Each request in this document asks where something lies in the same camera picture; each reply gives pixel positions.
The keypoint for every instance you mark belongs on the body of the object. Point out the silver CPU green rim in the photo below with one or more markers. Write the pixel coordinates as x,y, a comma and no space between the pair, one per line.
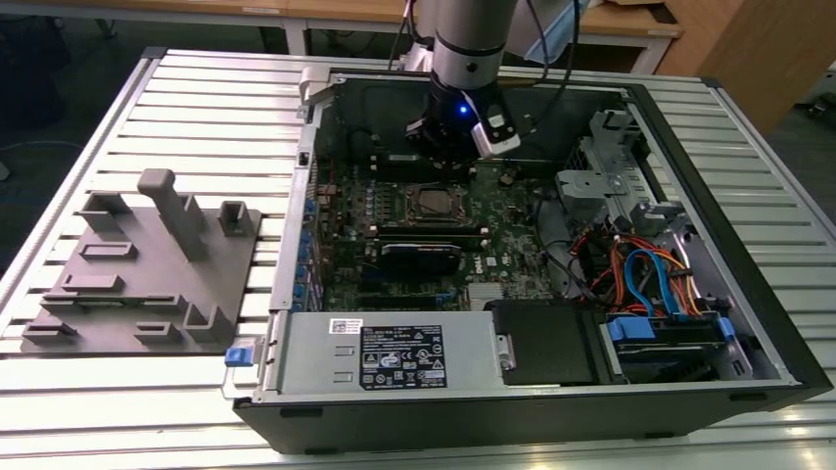
436,201

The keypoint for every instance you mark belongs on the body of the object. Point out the black expansion slot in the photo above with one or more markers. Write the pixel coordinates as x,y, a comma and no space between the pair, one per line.
404,307
398,297

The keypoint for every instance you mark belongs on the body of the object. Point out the black drive bay cover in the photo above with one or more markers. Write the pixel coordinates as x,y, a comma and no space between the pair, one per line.
548,343

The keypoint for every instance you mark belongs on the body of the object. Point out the grey case latch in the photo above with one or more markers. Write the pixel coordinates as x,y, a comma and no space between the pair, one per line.
312,80

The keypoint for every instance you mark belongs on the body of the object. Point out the silver drive cage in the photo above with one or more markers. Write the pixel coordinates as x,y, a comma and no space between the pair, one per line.
588,183

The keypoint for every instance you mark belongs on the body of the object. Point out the black graphics card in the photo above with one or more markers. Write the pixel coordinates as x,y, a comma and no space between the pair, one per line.
417,259

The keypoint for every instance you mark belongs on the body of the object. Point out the green Dell motherboard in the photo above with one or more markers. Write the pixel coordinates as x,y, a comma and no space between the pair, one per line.
522,267

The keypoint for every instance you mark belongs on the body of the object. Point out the silver chipset heatsink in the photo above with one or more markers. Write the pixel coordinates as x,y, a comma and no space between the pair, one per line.
486,291

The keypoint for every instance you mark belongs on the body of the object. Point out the silver power supply unit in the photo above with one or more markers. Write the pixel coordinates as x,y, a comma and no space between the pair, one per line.
313,338

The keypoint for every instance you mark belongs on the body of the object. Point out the hard disk in blue carrier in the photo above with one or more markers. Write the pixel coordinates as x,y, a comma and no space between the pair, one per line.
629,329

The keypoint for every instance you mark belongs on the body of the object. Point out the wooden cabinet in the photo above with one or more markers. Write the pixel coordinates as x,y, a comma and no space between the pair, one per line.
750,59

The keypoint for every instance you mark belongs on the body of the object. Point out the grey parts rack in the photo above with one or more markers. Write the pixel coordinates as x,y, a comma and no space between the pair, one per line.
149,294

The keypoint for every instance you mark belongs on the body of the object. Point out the blue case latch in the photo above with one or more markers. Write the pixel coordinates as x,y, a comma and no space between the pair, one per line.
237,357

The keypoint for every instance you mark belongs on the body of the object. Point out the black chair base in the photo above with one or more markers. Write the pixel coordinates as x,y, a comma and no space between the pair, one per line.
824,108

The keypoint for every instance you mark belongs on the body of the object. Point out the black open PC case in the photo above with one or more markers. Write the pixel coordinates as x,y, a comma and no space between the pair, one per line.
457,431

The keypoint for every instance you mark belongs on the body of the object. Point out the black office chair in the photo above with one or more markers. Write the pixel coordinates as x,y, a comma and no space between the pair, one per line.
29,73

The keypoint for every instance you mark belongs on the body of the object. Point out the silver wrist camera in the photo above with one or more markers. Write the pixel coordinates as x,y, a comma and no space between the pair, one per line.
498,139

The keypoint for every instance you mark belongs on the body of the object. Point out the wooden desk white frame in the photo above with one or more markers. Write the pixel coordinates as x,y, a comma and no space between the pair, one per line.
162,5
646,24

